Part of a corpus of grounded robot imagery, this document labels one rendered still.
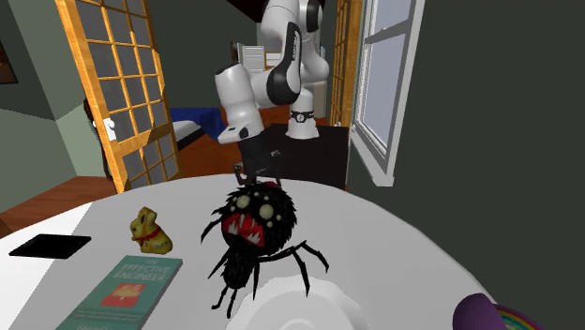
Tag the teal book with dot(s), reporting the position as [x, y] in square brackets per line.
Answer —
[132, 292]

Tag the black flat phone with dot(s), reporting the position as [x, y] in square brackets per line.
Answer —
[50, 246]

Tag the white plate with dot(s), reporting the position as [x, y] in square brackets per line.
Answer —
[292, 310]

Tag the white framed window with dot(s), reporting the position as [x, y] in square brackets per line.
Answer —
[388, 151]

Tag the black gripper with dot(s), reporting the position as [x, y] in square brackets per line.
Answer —
[254, 155]

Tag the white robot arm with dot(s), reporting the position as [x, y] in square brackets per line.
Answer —
[237, 93]

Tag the wooden door with glass panes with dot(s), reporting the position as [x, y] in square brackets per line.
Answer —
[98, 98]
[343, 68]

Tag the gold rabbit figure red ribbon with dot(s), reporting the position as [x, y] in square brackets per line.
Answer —
[148, 235]

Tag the dark robot stand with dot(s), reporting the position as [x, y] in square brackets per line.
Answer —
[315, 155]

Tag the rainbow coloured object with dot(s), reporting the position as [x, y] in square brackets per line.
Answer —
[514, 320]

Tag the black spider toy red mouth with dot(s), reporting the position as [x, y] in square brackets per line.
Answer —
[269, 228]

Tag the white round table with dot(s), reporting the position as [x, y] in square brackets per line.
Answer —
[374, 242]

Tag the purple rounded object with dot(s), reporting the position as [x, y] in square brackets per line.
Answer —
[473, 315]

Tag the bed with blue cover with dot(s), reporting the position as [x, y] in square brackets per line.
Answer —
[196, 120]

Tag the white cabinet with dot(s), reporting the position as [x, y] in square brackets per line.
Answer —
[254, 57]

